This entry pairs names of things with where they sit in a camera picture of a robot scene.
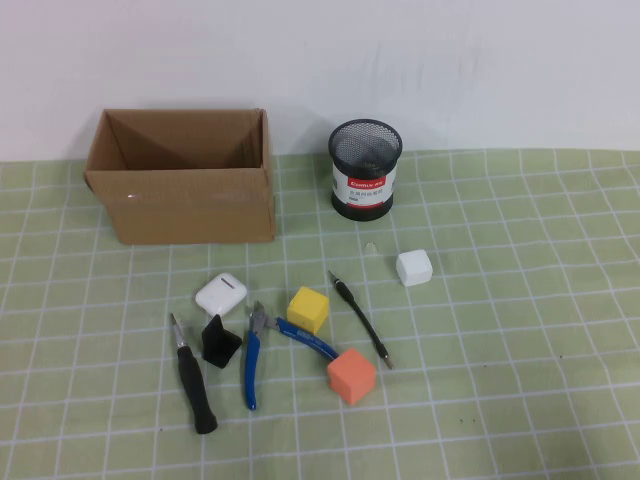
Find blue handled pliers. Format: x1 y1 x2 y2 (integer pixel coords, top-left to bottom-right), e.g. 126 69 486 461
242 300 340 412

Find black handled screwdriver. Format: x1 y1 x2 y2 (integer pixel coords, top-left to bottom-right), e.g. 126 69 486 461
169 313 220 435

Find black mesh pen holder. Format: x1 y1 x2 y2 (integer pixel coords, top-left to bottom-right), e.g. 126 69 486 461
327 118 403 221

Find yellow cube block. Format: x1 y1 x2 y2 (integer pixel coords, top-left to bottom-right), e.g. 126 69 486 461
286 285 331 335

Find white cube block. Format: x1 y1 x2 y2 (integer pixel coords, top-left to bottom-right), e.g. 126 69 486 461
395 249 434 288

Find white earbuds case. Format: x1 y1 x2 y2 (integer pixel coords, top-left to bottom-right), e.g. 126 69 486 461
194 272 248 319

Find brown cardboard box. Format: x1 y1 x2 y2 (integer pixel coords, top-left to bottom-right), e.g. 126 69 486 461
82 108 278 246

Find orange cube block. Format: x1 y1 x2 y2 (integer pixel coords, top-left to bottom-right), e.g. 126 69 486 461
326 348 377 406

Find green checked tablecloth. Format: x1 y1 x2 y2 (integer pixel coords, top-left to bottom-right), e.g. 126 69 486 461
0 148 640 480

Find black plastic angle bracket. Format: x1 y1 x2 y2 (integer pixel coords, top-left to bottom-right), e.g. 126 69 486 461
200 314 244 370

